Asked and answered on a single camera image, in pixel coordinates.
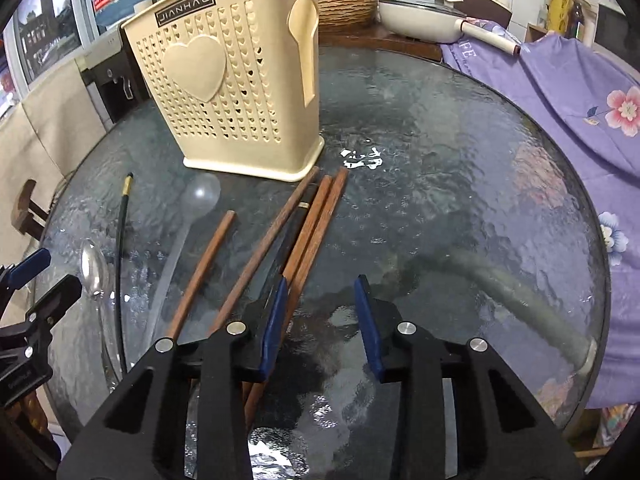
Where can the black chopstick with gold band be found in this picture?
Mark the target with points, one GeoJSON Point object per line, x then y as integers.
{"type": "Point", "coordinates": [295, 225]}

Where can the dark glass bottle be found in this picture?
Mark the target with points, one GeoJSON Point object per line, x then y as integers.
{"type": "Point", "coordinates": [577, 20]}

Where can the dark wooden chair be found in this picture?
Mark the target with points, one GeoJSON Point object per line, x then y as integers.
{"type": "Point", "coordinates": [25, 210]}

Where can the white pan with glass lid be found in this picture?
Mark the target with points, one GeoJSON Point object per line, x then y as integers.
{"type": "Point", "coordinates": [415, 22]}

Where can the woven basin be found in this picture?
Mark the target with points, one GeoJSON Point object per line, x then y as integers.
{"type": "Point", "coordinates": [347, 10]}

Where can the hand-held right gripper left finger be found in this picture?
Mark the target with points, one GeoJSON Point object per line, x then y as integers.
{"type": "Point", "coordinates": [272, 330]}

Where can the purple floral cloth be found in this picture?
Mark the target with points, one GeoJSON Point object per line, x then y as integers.
{"type": "Point", "coordinates": [575, 110]}

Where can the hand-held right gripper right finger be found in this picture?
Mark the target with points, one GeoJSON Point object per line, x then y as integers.
{"type": "Point", "coordinates": [367, 320]}

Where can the water dispenser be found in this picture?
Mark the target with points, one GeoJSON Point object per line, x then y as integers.
{"type": "Point", "coordinates": [100, 60]}

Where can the clear plastic spoon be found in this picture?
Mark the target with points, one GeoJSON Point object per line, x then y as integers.
{"type": "Point", "coordinates": [202, 195]}

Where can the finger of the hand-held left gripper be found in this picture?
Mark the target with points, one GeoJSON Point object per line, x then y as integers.
{"type": "Point", "coordinates": [30, 266]}
{"type": "Point", "coordinates": [55, 300]}

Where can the person's left hand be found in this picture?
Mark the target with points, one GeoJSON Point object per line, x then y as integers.
{"type": "Point", "coordinates": [31, 412]}

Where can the wall poster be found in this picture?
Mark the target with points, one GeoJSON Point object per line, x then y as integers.
{"type": "Point", "coordinates": [45, 25]}

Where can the brown wooden table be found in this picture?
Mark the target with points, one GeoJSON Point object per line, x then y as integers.
{"type": "Point", "coordinates": [395, 42]}

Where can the brown wooden chopstick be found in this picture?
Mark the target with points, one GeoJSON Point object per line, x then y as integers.
{"type": "Point", "coordinates": [315, 210]}
{"type": "Point", "coordinates": [270, 240]}
{"type": "Point", "coordinates": [210, 255]}
{"type": "Point", "coordinates": [330, 210]}

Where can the cream plastic utensil holder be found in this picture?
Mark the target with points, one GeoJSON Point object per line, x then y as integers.
{"type": "Point", "coordinates": [250, 85]}

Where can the metal spoon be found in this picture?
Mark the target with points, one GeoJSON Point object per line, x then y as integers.
{"type": "Point", "coordinates": [95, 270]}

